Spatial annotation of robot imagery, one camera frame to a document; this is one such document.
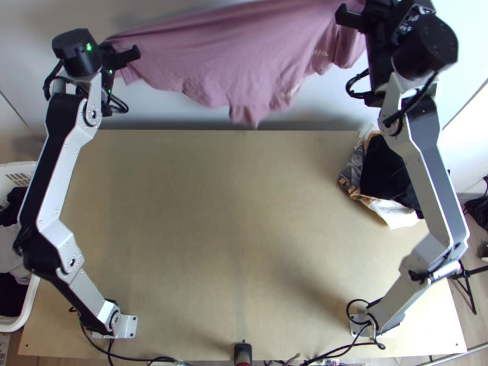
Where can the black tripod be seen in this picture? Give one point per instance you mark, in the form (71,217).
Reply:
(467,289)

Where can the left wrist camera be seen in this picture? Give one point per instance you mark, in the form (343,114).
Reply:
(131,53)

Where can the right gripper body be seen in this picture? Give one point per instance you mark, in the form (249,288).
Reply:
(381,19)

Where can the pink t-shirt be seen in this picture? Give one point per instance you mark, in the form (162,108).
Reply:
(228,57)

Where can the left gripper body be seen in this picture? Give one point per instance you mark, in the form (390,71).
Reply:
(114,57)

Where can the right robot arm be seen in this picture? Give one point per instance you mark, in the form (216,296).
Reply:
(423,160)

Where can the white laundry basket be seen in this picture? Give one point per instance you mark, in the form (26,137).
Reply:
(23,169)

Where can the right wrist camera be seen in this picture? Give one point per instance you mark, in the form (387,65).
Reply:
(349,15)

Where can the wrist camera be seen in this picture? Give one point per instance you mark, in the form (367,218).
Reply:
(349,15)
(131,53)

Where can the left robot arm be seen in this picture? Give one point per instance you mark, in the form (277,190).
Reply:
(65,152)

